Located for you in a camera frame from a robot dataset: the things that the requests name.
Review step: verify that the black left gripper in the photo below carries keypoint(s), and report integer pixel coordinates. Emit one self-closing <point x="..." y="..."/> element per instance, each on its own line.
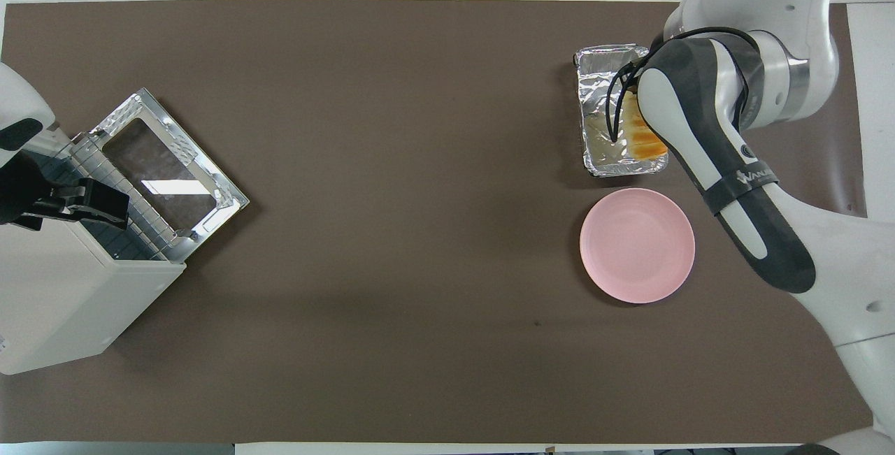
<point x="28" y="182"/>

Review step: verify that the aluminium foil tray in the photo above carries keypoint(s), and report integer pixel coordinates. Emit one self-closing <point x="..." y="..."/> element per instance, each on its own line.
<point x="594" y="91"/>

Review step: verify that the golden ridged bread loaf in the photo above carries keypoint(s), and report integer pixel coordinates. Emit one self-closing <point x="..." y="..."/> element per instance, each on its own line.
<point x="640" y="140"/>

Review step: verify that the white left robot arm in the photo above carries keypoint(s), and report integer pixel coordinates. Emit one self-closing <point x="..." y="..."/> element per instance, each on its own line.
<point x="21" y="102"/>

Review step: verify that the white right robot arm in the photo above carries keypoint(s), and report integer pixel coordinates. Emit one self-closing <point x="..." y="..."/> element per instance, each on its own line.
<point x="706" y="147"/>

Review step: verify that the glass oven door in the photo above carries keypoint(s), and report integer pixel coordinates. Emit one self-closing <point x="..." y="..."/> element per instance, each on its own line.
<point x="210" y="189"/>

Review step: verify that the cream toaster oven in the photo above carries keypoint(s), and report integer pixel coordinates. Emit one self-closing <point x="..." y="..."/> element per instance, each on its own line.
<point x="56" y="301"/>

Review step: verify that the brown table mat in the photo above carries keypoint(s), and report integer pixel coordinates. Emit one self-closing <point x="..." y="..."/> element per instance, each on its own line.
<point x="419" y="161"/>

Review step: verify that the pink round plate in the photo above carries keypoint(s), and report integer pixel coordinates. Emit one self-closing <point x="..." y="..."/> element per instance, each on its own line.
<point x="636" y="245"/>

